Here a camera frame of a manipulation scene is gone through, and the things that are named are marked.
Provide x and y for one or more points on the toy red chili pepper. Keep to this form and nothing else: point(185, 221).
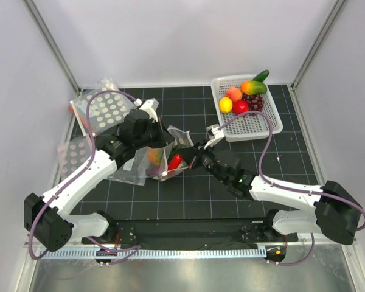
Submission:
point(175, 162)

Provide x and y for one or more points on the orange-zipper zip bag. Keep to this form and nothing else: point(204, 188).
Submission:
point(79, 121)

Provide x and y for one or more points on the slotted white cable duct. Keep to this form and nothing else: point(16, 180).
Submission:
point(92, 252)

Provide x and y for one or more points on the toy purple eggplant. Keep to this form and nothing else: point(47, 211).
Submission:
point(154, 172)

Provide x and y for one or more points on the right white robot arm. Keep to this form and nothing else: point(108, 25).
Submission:
point(329, 210)

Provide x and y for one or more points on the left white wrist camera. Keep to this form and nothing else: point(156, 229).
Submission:
point(149, 106)

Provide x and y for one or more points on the toy red apple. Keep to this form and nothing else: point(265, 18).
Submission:
point(240, 106)

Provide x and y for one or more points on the pink-dotted zip bag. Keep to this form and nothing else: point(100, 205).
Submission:
point(72, 155)

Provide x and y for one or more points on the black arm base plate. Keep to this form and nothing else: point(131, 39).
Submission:
point(194, 234)

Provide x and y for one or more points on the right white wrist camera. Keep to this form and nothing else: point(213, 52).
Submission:
point(215, 134)

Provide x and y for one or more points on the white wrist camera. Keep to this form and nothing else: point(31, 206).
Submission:
point(215, 134)
point(149, 106)

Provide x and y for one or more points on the toy yellow lemon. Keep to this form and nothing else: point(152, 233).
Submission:
point(225, 105)

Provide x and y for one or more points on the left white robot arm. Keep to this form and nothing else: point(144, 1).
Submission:
point(48, 217)

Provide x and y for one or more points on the white plastic basket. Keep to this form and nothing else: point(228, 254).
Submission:
point(251, 126)

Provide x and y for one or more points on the clear blue-zipper zip bag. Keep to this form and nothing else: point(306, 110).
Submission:
point(129, 172)

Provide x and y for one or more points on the toy purple grapes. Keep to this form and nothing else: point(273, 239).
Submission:
point(255, 102)

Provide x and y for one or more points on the white-dotted zip bag stack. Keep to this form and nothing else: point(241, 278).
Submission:
point(106, 110)

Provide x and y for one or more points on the toy pineapple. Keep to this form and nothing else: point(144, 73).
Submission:
point(160, 156)

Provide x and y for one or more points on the toy peach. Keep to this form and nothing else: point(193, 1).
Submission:
point(234, 94)

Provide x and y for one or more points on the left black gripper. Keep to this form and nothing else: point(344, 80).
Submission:
point(164, 137)

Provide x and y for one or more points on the clear white-dotted zip bag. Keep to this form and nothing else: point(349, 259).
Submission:
point(182, 139)

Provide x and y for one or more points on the toy green cucumber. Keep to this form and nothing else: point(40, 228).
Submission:
point(262, 76)

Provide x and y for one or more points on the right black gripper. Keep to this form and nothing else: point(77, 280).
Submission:
point(192, 155)

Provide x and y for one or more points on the toy mango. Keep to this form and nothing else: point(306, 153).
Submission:
point(253, 88)

